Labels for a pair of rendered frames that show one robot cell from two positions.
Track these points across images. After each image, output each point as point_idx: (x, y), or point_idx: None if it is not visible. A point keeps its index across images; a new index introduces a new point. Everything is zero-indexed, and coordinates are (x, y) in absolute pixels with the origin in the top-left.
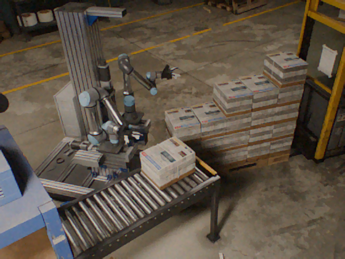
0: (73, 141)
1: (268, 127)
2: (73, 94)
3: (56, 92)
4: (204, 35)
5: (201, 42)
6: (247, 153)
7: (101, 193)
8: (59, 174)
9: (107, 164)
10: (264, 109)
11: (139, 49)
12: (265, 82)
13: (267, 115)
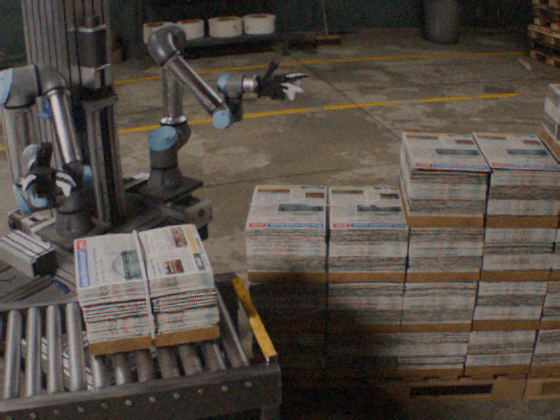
0: (17, 210)
1: (532, 287)
2: None
3: (127, 154)
4: (501, 102)
5: (489, 112)
6: (466, 351)
7: None
8: (7, 293)
9: (62, 279)
10: (522, 226)
11: (346, 103)
12: (536, 153)
13: (531, 246)
